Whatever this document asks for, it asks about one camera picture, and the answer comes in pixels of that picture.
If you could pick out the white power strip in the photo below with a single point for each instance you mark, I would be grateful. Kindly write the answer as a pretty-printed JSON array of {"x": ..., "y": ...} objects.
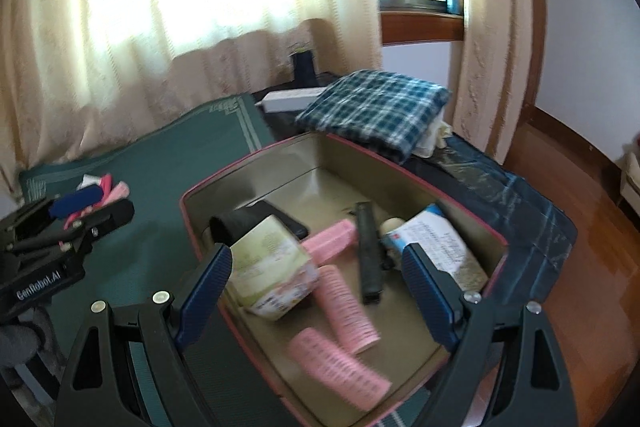
[{"x": 289, "y": 101}]

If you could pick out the beige lace curtain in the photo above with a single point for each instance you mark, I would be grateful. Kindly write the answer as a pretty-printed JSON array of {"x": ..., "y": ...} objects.
[{"x": 78, "y": 76}]

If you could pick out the blue cup on sill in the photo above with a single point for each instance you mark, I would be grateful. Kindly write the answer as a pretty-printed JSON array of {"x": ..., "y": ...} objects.
[{"x": 453, "y": 7}]

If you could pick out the black comb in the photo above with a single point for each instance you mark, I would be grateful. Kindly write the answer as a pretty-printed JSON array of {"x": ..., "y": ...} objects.
[{"x": 371, "y": 276}]

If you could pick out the grey gloved left hand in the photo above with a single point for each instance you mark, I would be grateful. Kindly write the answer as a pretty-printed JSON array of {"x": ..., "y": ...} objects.
[{"x": 31, "y": 334}]

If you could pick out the green table mat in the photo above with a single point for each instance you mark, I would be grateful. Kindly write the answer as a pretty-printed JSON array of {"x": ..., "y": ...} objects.
[{"x": 154, "y": 251}]

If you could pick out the pink hair roller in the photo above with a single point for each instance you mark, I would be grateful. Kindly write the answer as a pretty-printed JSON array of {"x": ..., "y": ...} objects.
[
  {"x": 342, "y": 373},
  {"x": 324, "y": 246},
  {"x": 350, "y": 323}
]

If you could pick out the pink foam curler rod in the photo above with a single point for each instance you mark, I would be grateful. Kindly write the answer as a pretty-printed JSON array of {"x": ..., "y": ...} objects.
[
  {"x": 78, "y": 215},
  {"x": 112, "y": 191}
]

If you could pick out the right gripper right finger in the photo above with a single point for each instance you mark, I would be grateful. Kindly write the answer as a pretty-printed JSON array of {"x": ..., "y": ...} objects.
[{"x": 532, "y": 386}]

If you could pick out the white tube sachet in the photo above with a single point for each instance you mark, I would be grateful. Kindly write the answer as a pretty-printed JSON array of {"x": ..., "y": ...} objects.
[{"x": 89, "y": 180}]

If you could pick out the plaid folded cloth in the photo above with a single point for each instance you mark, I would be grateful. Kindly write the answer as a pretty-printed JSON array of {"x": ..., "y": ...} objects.
[{"x": 384, "y": 111}]

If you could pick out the yellow white carton box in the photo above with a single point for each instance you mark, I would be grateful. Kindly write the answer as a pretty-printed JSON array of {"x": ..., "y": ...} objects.
[{"x": 271, "y": 271}]

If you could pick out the blue white medicine box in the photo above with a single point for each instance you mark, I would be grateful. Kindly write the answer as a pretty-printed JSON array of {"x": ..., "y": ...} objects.
[{"x": 444, "y": 246}]

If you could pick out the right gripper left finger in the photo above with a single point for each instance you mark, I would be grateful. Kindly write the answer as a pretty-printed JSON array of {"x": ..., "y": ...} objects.
[{"x": 100, "y": 386}]

